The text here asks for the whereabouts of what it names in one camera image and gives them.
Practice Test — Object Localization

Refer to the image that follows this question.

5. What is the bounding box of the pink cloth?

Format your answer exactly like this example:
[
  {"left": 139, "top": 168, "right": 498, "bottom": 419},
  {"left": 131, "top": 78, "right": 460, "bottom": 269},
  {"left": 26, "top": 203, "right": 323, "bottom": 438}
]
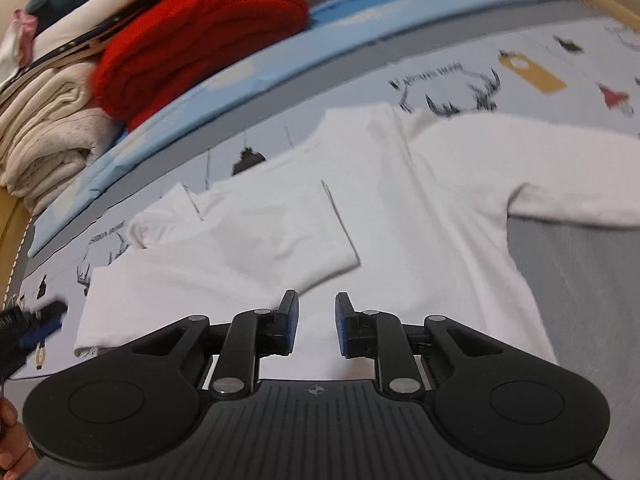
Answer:
[{"left": 12, "top": 9, "right": 39, "bottom": 43}]

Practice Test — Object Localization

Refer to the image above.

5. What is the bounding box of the light blue bed sheet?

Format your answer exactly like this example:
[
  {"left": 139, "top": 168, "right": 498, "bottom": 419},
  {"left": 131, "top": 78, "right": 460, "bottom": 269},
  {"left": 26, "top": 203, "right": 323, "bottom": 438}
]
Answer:
[{"left": 27, "top": 0, "right": 577, "bottom": 258}]

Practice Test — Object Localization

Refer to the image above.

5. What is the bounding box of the white towel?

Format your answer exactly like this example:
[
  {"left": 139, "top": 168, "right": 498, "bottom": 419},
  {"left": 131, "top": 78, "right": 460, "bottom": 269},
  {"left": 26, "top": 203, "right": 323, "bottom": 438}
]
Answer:
[{"left": 74, "top": 102, "right": 640, "bottom": 382}]

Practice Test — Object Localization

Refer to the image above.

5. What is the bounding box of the person's left hand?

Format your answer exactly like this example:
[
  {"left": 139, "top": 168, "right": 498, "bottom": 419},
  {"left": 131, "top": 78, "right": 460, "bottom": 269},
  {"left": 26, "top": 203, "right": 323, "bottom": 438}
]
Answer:
[{"left": 0, "top": 398, "right": 40, "bottom": 480}]

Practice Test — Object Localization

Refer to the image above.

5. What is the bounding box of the beige folded blanket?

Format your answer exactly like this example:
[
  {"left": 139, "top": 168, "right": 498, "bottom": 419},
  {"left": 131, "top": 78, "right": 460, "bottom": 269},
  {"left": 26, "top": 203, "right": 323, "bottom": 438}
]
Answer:
[{"left": 0, "top": 66, "right": 123, "bottom": 213}]

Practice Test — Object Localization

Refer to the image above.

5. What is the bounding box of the red folded sweater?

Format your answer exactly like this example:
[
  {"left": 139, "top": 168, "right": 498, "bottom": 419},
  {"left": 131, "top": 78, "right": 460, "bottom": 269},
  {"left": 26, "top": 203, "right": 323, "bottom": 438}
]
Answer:
[{"left": 93, "top": 0, "right": 312, "bottom": 132}]

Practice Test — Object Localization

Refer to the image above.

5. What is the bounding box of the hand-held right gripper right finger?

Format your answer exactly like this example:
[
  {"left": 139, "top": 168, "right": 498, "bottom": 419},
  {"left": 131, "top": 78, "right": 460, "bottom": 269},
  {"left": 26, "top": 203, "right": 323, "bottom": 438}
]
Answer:
[{"left": 334, "top": 291, "right": 507, "bottom": 399}]

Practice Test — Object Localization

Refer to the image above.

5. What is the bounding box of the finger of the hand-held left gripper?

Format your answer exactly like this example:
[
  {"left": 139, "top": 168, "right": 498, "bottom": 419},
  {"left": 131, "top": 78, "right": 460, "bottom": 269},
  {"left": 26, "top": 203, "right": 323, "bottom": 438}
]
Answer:
[{"left": 18, "top": 300, "right": 70, "bottom": 357}]

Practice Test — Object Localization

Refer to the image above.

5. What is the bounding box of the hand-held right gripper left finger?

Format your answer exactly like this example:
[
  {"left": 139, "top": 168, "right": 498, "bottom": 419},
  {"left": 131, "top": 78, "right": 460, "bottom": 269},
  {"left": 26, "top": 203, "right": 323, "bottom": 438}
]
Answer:
[{"left": 118, "top": 289, "right": 301, "bottom": 400}]

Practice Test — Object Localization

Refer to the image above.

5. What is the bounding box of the white folded cloth with belt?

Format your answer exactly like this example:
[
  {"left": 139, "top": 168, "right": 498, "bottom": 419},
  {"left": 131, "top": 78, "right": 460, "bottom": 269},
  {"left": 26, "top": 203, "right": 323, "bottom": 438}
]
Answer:
[{"left": 0, "top": 0, "right": 197, "bottom": 97}]

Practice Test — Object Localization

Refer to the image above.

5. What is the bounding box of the deer printed grey bed sheet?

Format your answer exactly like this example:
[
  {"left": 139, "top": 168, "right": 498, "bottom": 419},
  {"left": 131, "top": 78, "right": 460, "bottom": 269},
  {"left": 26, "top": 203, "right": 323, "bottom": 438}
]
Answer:
[{"left": 0, "top": 2, "right": 640, "bottom": 401}]

